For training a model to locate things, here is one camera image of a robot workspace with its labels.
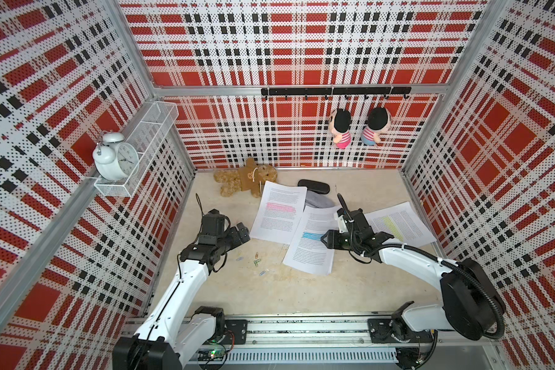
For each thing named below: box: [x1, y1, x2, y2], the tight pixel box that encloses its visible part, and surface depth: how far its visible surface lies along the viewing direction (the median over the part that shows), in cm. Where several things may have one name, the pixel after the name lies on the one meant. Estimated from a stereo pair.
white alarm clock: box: [92, 131, 140, 182], surface depth 62 cm
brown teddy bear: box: [213, 157, 279, 199], surface depth 110 cm
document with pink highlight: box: [249, 180, 308, 245], surface depth 107 cm
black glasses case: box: [297, 178, 331, 196], surface depth 114 cm
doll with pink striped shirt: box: [328, 108, 353, 149], surface depth 100 cm
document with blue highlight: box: [282, 205, 341, 276], surface depth 95 cm
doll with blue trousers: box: [360, 107, 392, 146], surface depth 98 cm
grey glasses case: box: [305, 190, 336, 208], surface depth 109 cm
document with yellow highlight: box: [363, 201, 438, 246], surface depth 103 cm
